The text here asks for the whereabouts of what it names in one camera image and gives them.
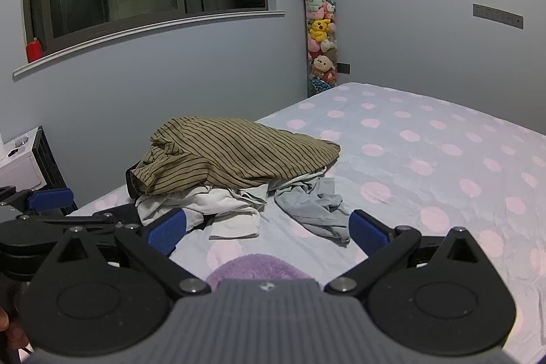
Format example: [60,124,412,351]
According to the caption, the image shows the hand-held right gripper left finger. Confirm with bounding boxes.
[53,208,212,299]

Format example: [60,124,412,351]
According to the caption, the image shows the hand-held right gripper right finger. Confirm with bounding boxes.
[324,209,485,299]

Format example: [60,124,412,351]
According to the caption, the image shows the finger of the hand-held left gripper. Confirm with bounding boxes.
[17,205,143,234]
[0,186,73,215]

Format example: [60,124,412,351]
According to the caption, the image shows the brown striped pants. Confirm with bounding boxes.
[130,116,342,196]

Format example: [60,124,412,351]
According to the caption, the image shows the white garment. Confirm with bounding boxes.
[135,172,329,240]

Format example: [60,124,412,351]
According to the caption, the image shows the white nightstand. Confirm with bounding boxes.
[0,126,47,192]

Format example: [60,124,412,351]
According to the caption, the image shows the black cloth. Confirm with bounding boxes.
[125,168,143,198]

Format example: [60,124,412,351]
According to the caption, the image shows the grey garment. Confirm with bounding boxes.
[274,176,351,247]

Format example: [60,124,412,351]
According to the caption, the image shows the polka-dot bed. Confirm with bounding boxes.
[64,82,546,364]

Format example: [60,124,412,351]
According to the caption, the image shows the purple fluffy cloth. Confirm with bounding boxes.
[206,254,320,292]

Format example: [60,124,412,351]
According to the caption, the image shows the red container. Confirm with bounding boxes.
[26,38,44,64]

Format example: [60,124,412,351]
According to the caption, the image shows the white window sill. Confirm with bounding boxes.
[12,10,286,81]

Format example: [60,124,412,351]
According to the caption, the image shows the clear tube of plush toys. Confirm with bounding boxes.
[302,0,340,97]

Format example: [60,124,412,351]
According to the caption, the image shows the grey wall socket panel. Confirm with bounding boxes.
[473,3,525,30]

